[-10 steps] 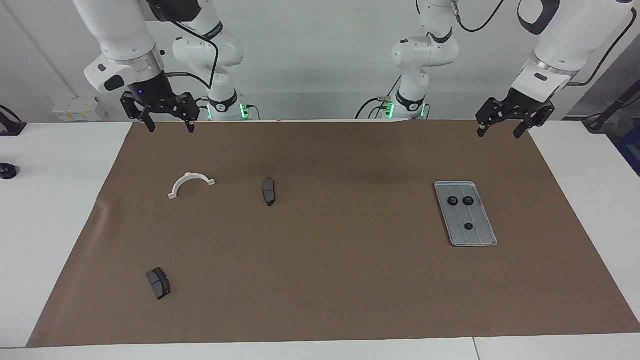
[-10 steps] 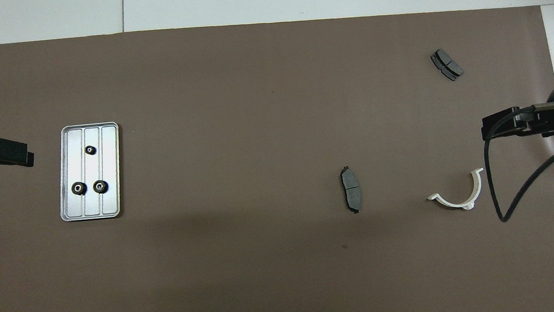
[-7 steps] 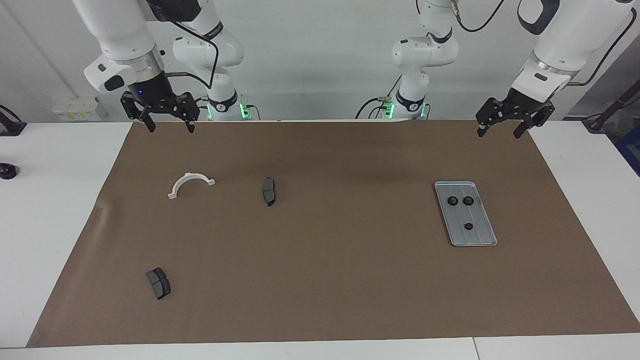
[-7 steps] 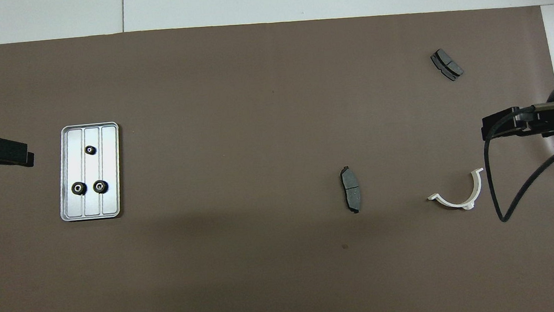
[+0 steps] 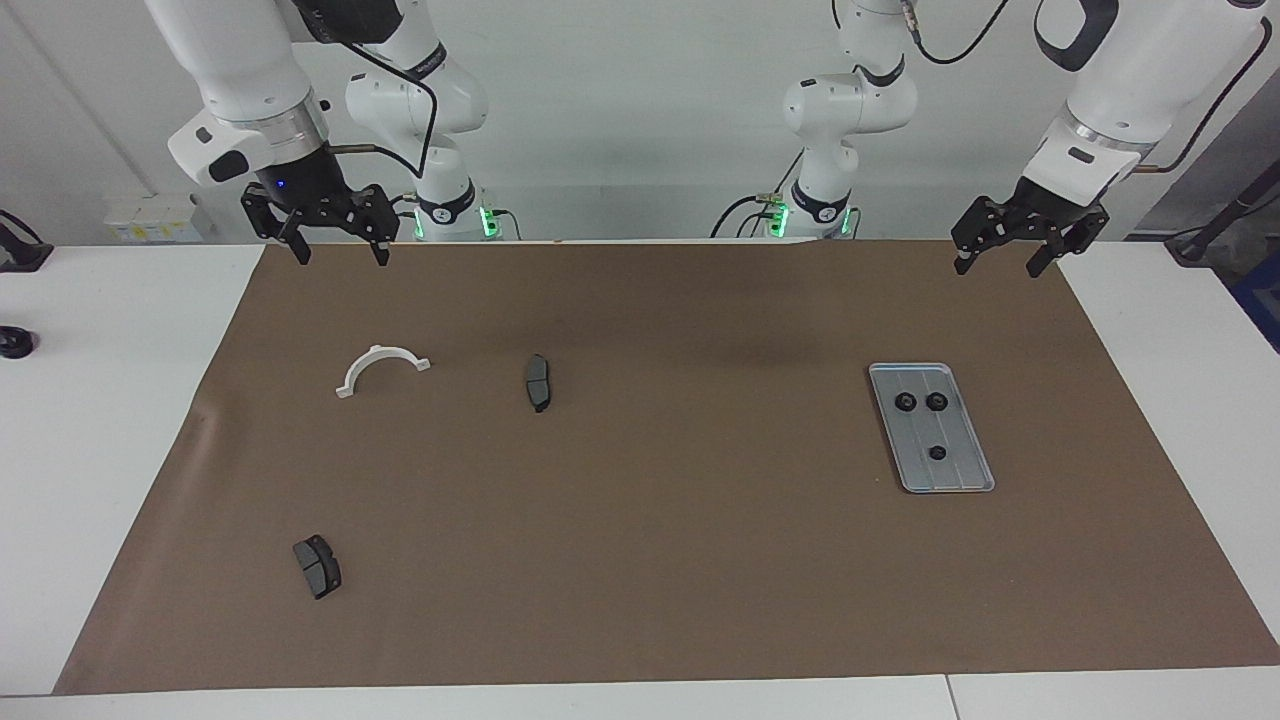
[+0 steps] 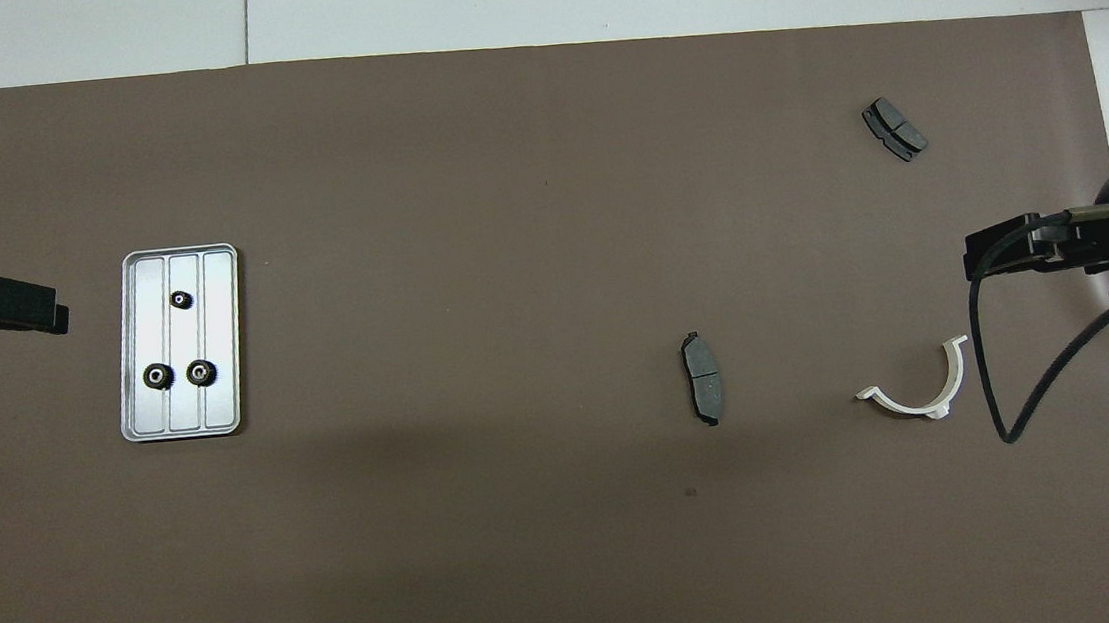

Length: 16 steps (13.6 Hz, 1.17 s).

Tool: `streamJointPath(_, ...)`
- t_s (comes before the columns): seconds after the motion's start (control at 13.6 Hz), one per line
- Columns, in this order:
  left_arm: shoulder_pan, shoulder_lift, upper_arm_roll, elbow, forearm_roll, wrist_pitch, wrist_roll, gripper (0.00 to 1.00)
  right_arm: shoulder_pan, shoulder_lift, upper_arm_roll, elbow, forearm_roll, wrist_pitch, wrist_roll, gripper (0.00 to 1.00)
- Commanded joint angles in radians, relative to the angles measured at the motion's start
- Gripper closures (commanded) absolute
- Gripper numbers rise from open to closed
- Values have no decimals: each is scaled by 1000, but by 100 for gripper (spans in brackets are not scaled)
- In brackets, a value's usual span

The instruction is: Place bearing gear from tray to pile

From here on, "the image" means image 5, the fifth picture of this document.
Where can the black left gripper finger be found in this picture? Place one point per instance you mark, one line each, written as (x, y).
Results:
(1043, 260)
(964, 260)

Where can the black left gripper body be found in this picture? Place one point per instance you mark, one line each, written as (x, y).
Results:
(1040, 212)

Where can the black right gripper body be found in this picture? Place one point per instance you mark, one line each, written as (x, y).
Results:
(310, 190)

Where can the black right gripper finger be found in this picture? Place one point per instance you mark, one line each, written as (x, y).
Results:
(301, 248)
(380, 250)

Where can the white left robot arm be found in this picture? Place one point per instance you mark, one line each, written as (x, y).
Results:
(1150, 70)

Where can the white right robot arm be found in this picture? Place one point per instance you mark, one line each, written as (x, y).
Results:
(240, 60)

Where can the grey metal tray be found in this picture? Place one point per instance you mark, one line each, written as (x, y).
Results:
(955, 475)

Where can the black stand leg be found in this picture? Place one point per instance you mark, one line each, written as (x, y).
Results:
(1225, 215)

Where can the slim dark grey brake pad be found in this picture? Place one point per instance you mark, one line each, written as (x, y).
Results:
(538, 385)

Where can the blue box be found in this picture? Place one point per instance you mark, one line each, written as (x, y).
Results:
(1262, 300)

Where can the black table clamp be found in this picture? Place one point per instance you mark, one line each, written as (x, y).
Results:
(20, 255)

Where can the black round knob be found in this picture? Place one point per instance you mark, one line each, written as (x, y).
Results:
(15, 342)

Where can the wide dark grey brake pad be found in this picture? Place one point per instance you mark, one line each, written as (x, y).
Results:
(318, 568)

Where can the brown table mat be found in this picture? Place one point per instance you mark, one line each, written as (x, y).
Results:
(650, 560)

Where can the white curved plastic bracket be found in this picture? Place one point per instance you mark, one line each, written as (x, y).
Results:
(352, 375)

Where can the white wall socket box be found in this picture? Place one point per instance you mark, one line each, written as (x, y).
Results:
(150, 215)

